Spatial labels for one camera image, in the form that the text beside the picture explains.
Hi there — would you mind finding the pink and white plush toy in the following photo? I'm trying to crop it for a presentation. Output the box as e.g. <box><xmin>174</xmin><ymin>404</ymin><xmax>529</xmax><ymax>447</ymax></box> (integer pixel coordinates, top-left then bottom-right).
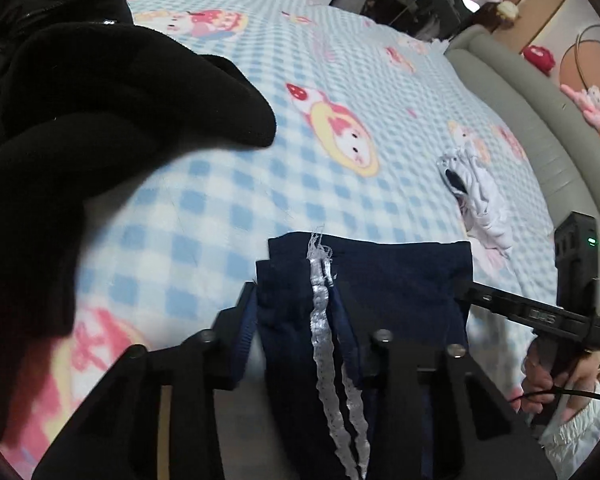
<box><xmin>560</xmin><ymin>84</ymin><xmax>600</xmax><ymax>133</ymax></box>

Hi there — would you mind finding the clothes rack with hanging clothes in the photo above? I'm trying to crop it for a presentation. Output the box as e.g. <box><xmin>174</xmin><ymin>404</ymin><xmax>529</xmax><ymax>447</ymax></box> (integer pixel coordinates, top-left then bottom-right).
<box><xmin>357</xmin><ymin>0</ymin><xmax>468</xmax><ymax>41</ymax></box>

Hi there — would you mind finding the red plush toy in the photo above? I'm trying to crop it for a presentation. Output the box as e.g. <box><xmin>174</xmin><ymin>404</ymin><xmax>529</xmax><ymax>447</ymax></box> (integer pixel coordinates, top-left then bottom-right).
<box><xmin>522</xmin><ymin>44</ymin><xmax>557</xmax><ymax>77</ymax></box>

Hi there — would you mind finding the person's right hand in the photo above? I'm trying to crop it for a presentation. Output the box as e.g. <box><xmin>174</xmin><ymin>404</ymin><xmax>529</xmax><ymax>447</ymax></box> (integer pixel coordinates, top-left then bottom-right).
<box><xmin>521</xmin><ymin>337</ymin><xmax>600</xmax><ymax>428</ymax></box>

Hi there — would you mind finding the navy skirt with lace stripes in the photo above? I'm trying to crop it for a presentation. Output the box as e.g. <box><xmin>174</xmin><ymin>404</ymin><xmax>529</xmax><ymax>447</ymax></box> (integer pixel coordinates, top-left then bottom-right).
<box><xmin>255</xmin><ymin>230</ymin><xmax>477</xmax><ymax>480</ymax></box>

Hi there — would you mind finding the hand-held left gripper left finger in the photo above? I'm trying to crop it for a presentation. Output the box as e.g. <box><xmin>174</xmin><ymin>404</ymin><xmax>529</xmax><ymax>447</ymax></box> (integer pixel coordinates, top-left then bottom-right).
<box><xmin>32</xmin><ymin>282</ymin><xmax>260</xmax><ymax>480</ymax></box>

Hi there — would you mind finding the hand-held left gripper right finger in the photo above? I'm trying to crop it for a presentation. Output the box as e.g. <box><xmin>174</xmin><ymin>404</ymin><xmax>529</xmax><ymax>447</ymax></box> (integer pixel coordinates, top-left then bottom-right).
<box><xmin>337</xmin><ymin>290</ymin><xmax>556</xmax><ymax>480</ymax></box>

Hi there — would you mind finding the blue checkered printed blanket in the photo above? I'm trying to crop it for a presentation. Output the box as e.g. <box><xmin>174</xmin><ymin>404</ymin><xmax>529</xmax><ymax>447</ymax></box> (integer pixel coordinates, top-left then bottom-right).
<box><xmin>0</xmin><ymin>0</ymin><xmax>568</xmax><ymax>471</ymax></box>

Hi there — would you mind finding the black fleece garment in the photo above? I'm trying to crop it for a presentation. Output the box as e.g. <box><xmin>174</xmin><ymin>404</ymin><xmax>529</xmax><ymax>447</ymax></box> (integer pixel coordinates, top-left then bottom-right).
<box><xmin>0</xmin><ymin>22</ymin><xmax>277</xmax><ymax>441</ymax></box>

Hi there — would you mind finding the grey padded bed headboard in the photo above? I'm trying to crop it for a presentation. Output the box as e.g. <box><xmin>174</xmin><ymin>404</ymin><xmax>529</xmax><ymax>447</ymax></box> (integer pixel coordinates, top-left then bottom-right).
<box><xmin>442</xmin><ymin>25</ymin><xmax>600</xmax><ymax>323</ymax></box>

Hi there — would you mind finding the white garment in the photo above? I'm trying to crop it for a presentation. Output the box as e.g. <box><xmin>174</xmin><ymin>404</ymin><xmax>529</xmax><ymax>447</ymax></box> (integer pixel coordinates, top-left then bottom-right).
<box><xmin>436</xmin><ymin>144</ymin><xmax>514</xmax><ymax>257</ymax></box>

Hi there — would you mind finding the black cable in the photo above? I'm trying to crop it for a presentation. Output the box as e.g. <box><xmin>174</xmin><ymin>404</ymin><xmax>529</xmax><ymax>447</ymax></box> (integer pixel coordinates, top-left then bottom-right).
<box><xmin>509</xmin><ymin>384</ymin><xmax>600</xmax><ymax>407</ymax></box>

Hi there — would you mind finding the person's right forearm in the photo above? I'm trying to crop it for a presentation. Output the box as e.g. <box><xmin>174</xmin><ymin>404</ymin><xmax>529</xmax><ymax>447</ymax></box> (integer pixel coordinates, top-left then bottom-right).
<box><xmin>535</xmin><ymin>380</ymin><xmax>600</xmax><ymax>471</ymax></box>

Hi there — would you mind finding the thin hoop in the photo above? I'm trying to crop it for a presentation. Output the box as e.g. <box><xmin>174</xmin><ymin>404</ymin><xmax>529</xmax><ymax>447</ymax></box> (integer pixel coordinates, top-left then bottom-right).
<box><xmin>572</xmin><ymin>22</ymin><xmax>600</xmax><ymax>138</ymax></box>

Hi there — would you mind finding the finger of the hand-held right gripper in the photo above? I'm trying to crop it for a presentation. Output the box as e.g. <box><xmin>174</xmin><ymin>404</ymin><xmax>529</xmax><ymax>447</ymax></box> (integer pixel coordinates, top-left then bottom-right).
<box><xmin>454</xmin><ymin>279</ymin><xmax>531</xmax><ymax>322</ymax></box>

